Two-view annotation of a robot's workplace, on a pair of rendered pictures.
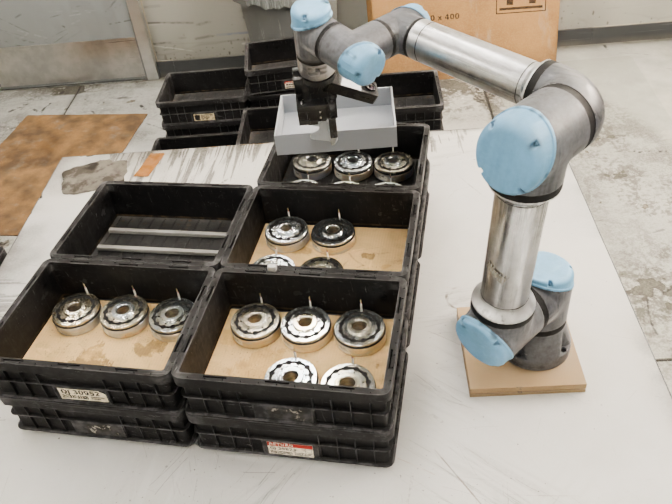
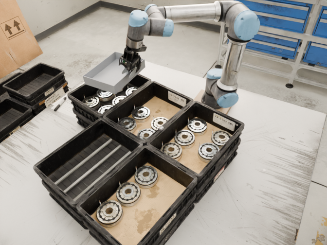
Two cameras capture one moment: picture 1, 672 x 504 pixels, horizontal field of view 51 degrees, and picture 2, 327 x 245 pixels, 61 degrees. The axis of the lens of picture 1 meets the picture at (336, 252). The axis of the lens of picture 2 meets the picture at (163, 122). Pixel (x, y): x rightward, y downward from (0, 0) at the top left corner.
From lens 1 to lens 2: 1.18 m
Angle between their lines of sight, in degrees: 46
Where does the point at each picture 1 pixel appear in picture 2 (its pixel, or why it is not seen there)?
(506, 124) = (248, 16)
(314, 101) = (134, 59)
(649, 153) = not seen: hidden behind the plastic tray
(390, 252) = (161, 105)
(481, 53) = (197, 7)
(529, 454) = (248, 123)
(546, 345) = not seen: hidden behind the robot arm
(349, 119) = (114, 70)
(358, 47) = (168, 21)
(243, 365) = (187, 164)
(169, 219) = (70, 160)
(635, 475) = (265, 108)
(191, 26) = not seen: outside the picture
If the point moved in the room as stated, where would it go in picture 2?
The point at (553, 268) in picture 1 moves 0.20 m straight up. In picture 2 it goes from (219, 71) to (224, 39)
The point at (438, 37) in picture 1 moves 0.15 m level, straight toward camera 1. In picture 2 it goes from (178, 9) to (207, 16)
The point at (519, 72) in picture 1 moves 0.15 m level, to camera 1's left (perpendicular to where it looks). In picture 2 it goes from (214, 8) to (203, 20)
